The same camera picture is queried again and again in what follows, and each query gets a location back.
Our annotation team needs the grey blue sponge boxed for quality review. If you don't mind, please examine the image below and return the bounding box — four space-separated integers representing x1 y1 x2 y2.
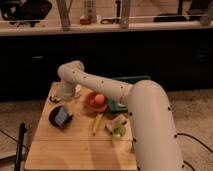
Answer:
54 107 71 127

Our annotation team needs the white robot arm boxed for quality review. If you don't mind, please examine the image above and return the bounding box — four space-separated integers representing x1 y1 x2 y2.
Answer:
57 61 184 171

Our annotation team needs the dark purple bowl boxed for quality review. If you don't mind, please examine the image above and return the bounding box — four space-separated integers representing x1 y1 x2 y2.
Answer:
49 105 73 128

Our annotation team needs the orange ball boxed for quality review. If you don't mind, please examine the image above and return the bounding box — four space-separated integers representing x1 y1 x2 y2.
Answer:
95 94 105 105

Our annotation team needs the green tray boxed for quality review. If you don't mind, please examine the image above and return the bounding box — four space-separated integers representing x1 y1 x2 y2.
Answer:
107 75 150 114

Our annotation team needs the yellow banana toy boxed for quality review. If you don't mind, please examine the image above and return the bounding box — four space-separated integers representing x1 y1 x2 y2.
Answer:
92 113 104 136

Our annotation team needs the tan wooden block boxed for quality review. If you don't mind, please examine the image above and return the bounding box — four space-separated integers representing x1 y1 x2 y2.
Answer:
105 115 127 135

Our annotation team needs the green cup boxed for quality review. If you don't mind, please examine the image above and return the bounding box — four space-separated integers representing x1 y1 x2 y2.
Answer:
112 123 126 138

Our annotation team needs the red object on floor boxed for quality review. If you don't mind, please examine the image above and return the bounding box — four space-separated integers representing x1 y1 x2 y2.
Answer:
79 16 92 25

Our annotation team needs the wooden table leg right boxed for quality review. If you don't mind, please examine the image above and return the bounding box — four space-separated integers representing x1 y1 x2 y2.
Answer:
120 0 131 29

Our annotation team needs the wooden table leg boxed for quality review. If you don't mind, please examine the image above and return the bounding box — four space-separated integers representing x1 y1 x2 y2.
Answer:
56 0 70 31
120 0 131 29

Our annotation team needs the wooden table leg left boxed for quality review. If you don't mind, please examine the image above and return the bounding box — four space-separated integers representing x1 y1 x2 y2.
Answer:
56 0 70 31

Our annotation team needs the black pole stand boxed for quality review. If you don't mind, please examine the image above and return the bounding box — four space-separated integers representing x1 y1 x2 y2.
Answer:
14 123 26 171

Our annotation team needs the black office chair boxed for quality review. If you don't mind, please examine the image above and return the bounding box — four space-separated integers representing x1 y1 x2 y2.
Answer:
0 0 52 27

